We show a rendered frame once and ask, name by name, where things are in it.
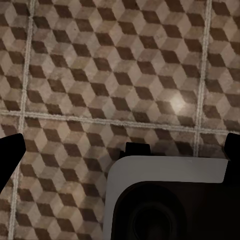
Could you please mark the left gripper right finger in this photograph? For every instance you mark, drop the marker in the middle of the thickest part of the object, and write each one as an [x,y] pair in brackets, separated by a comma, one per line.
[232,149]

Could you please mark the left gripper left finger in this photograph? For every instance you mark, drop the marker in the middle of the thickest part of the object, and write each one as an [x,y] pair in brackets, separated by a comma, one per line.
[12,149]

